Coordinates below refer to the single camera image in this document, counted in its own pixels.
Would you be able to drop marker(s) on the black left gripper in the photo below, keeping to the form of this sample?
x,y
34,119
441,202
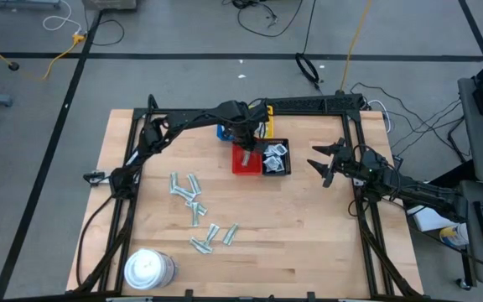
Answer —
x,y
245,121

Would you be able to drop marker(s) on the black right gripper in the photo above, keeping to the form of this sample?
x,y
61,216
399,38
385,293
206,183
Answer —
x,y
348,165

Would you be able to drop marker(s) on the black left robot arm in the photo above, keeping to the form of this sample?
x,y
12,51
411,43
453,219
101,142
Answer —
x,y
191,119

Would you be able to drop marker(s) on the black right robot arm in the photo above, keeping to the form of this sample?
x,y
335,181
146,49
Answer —
x,y
426,195

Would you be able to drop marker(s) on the yellow plastic basket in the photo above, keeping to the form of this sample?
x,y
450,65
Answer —
x,y
270,126

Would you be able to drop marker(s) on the blue plastic basket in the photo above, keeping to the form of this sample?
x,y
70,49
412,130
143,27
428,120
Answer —
x,y
222,135

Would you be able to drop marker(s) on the black plastic basket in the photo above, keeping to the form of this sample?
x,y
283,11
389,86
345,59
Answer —
x,y
288,161

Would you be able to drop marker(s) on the red plastic basket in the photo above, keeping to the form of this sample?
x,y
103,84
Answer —
x,y
239,168

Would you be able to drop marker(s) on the white box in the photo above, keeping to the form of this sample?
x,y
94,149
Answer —
x,y
428,220

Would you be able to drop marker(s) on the small wipes canister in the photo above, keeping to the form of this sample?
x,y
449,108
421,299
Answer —
x,y
453,235

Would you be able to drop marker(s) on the white-lidded wipes canister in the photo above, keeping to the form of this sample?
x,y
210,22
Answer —
x,y
149,268

